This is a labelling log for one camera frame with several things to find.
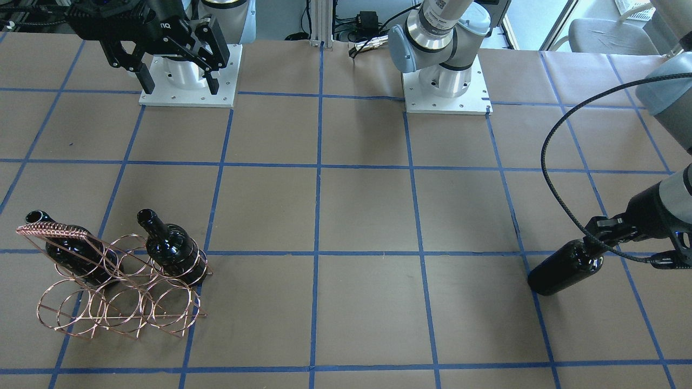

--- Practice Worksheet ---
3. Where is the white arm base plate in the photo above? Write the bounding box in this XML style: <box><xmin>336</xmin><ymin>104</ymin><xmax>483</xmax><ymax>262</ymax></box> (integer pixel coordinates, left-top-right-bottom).
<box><xmin>402</xmin><ymin>56</ymin><xmax>494</xmax><ymax>115</ymax></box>
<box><xmin>139</xmin><ymin>44</ymin><xmax>244</xmax><ymax>108</ymax></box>

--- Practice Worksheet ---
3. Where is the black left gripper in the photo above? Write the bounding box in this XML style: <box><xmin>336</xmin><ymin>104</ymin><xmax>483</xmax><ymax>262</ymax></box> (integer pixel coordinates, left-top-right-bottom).
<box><xmin>583</xmin><ymin>184</ymin><xmax>690</xmax><ymax>268</ymax></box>

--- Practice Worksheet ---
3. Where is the dark glass wine bottle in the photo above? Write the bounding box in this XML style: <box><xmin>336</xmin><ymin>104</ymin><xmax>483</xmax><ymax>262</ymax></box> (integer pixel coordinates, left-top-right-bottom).
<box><xmin>527</xmin><ymin>240</ymin><xmax>604</xmax><ymax>296</ymax></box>

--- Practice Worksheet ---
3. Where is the dark wine bottle in basket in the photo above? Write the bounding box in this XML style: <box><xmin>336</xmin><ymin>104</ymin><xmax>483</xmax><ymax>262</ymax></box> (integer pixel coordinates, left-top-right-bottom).
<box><xmin>137</xmin><ymin>209</ymin><xmax>206</xmax><ymax>286</ymax></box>

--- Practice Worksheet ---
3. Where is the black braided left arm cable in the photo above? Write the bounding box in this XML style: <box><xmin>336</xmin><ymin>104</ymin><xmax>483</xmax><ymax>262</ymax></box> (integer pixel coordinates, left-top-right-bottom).
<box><xmin>542</xmin><ymin>72</ymin><xmax>692</xmax><ymax>264</ymax></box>

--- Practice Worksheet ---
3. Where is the aluminium frame post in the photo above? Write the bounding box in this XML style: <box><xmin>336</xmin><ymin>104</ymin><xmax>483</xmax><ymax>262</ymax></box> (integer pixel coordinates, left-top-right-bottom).
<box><xmin>308</xmin><ymin>0</ymin><xmax>336</xmax><ymax>51</ymax></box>

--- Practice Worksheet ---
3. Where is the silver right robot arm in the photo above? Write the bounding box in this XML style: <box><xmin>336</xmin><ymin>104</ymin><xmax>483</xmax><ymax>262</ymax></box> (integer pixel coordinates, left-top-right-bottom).
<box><xmin>65</xmin><ymin>1</ymin><xmax>256</xmax><ymax>96</ymax></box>

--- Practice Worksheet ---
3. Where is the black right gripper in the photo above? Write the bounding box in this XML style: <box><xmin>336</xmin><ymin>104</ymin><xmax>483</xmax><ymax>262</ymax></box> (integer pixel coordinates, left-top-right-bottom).
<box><xmin>66</xmin><ymin>1</ymin><xmax>230</xmax><ymax>96</ymax></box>

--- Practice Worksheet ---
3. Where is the copper wire wine basket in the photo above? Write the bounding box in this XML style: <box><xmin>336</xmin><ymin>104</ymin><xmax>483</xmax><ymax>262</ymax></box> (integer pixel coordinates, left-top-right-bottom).
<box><xmin>16</xmin><ymin>222</ymin><xmax>208</xmax><ymax>339</ymax></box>

